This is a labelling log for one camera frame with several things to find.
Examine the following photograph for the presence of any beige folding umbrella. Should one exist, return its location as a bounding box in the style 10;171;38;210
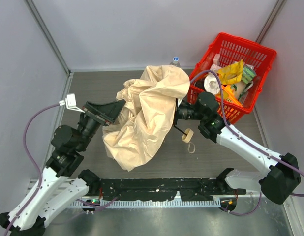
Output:
102;65;190;171

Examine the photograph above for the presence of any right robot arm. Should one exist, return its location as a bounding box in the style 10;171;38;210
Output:
174;92;301;205

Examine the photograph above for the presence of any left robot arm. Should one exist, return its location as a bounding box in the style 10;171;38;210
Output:
0;99;125;236

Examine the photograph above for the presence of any clear water bottle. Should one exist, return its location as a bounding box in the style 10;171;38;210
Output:
170;57;181;67

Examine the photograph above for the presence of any orange snack bag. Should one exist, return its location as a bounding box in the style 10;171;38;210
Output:
222;85;242;107

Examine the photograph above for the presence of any white box in basket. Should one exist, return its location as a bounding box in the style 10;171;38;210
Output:
210;54;221;71

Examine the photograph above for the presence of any beige cup in basket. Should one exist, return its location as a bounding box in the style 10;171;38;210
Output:
231;81;253;100

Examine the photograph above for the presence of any yellow snack bag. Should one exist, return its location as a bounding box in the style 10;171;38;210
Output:
217;59;244;85

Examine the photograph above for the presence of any red plastic basket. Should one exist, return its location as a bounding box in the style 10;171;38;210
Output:
187;32;276;124

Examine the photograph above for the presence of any green carton box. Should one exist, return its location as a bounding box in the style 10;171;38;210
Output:
242;64;257;84

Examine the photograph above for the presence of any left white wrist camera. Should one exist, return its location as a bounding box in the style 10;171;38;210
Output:
59;93;85;113

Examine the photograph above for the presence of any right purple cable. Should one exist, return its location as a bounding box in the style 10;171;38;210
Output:
190;70;304;217

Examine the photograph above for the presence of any purple cable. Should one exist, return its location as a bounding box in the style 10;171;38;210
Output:
4;103;121;236
190;70;304;217

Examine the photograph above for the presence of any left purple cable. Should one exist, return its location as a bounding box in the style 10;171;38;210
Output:
4;103;121;236

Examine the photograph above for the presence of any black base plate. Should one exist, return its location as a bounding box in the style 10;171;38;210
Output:
86;178;246;202

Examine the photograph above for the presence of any white slotted cable duct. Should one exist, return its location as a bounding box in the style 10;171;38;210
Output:
68;198;221;209

